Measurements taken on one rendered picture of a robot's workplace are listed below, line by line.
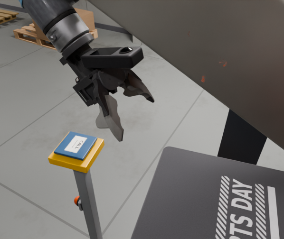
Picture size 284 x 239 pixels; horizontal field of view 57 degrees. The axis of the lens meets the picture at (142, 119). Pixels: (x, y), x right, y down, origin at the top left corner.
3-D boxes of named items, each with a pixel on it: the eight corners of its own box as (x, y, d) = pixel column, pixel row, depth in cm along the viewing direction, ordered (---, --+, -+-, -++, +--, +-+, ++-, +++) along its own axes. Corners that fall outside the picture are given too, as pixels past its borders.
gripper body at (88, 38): (108, 92, 61) (75, 49, 58) (133, 78, 55) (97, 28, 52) (89, 110, 55) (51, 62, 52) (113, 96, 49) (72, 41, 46)
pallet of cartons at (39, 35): (99, 36, 411) (96, 11, 387) (67, 53, 361) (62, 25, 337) (48, 24, 453) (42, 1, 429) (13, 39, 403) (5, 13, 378)
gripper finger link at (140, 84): (140, 97, 65) (110, 83, 59) (157, 88, 61) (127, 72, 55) (139, 108, 64) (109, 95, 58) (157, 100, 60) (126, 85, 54)
